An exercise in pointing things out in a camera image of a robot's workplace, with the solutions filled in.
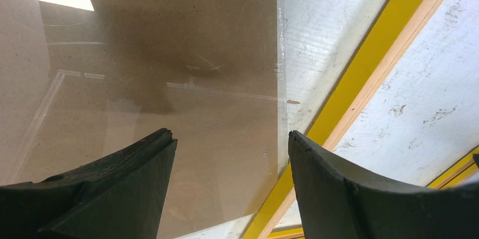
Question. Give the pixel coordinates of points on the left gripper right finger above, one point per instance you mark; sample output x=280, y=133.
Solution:
x=340, y=199

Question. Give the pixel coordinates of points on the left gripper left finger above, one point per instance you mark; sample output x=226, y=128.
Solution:
x=118, y=196

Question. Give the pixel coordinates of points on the clear acrylic sheet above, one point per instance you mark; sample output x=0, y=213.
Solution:
x=168, y=98

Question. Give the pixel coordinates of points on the brown frame backing board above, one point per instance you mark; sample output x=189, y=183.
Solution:
x=149, y=80

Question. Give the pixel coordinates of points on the yellow wooden picture frame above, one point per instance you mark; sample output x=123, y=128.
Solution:
x=406, y=106

